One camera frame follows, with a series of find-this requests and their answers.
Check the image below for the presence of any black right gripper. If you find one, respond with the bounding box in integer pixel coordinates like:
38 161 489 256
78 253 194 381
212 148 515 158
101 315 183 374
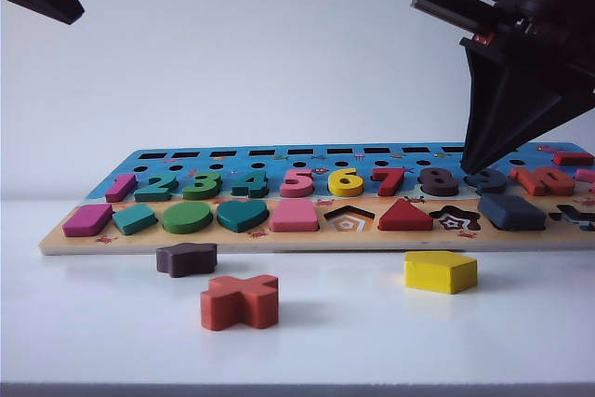
459 0 595 175

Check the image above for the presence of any dark blue cube block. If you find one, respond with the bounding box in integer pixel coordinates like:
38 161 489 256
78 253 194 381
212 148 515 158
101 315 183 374
477 192 549 232

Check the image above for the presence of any dark blue number nine piece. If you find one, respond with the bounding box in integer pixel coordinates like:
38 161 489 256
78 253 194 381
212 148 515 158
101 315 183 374
464 167 508 196

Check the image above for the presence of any orange number ten piece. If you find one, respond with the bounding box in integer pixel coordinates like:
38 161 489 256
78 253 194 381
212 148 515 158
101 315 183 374
509 166 578 197

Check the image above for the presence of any red rectangular bar piece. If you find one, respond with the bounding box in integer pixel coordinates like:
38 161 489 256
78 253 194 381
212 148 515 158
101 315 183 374
553 151 595 166

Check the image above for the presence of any dark brown number eight piece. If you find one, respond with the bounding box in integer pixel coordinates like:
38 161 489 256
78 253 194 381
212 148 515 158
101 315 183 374
416 167 459 198

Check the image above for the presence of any red number seven piece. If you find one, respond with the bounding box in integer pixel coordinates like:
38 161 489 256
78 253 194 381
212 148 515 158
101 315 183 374
370 167 407 198

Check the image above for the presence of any red triangle block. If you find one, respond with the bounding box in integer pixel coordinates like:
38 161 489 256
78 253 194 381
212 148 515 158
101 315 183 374
377 198 434 232

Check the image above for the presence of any yellow number six piece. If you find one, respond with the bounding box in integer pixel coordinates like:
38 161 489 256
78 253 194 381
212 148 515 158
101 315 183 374
327 167 366 198

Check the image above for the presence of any yellow pentagon block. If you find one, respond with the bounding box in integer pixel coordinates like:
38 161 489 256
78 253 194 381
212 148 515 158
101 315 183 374
403 250 479 296

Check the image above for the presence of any magenta number one piece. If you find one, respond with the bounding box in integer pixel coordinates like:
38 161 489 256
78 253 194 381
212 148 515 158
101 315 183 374
104 172 139 204

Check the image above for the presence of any pink number five piece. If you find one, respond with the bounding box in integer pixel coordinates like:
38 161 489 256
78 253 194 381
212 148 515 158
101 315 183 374
280 168 318 198

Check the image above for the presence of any pink trapezoid block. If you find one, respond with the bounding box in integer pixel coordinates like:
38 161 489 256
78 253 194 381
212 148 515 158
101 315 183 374
270 198 320 233

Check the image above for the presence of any magenta rectangle block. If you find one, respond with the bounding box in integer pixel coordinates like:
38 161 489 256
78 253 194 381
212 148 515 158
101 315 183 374
62 204 114 238

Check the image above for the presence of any teal number two piece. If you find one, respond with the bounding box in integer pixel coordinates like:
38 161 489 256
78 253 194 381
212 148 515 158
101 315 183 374
133 172 180 203

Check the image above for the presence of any teal rectangle block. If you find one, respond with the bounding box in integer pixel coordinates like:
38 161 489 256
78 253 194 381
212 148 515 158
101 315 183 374
112 204 158 236

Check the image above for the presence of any teal number four piece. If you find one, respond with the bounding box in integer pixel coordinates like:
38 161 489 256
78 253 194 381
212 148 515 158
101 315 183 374
230 169 271 199

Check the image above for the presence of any green number three piece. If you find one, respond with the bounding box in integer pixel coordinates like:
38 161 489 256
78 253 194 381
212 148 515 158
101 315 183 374
181 169 222 202

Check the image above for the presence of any green circle block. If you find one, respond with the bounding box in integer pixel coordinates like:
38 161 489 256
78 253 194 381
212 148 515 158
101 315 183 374
161 201 213 235

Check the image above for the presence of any teal heart block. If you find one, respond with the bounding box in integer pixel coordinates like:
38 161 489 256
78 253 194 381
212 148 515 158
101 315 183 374
215 199 271 234

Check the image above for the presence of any wooden number shape puzzle board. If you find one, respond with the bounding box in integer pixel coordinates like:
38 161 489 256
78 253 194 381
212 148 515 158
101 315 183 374
39 140 595 258

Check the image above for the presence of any dark purple star block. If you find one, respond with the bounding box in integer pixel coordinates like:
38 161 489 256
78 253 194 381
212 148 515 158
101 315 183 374
155 242 218 279

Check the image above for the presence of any orange cross block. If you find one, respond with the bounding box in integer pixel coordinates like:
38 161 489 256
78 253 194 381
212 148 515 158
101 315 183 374
199 273 280 331

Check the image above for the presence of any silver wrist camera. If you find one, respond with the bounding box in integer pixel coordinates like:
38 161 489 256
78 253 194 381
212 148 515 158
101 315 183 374
410 0 496 34

